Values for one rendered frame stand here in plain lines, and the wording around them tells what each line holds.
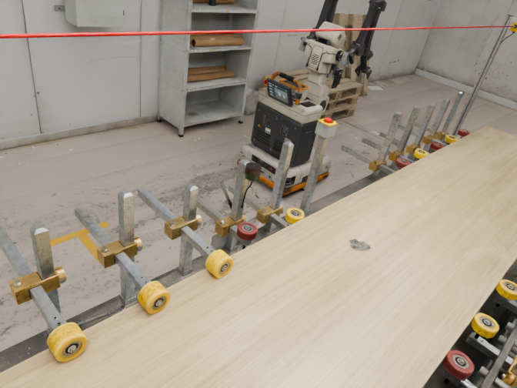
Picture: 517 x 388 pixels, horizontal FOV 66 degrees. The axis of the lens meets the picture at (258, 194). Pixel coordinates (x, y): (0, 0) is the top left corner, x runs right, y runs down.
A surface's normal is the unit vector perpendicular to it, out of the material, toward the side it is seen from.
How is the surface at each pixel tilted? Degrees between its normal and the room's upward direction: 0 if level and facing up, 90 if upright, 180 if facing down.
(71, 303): 0
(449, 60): 90
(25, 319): 0
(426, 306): 0
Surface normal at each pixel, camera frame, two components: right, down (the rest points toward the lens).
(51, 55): 0.69, 0.48
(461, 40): -0.70, 0.28
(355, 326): 0.16, -0.83
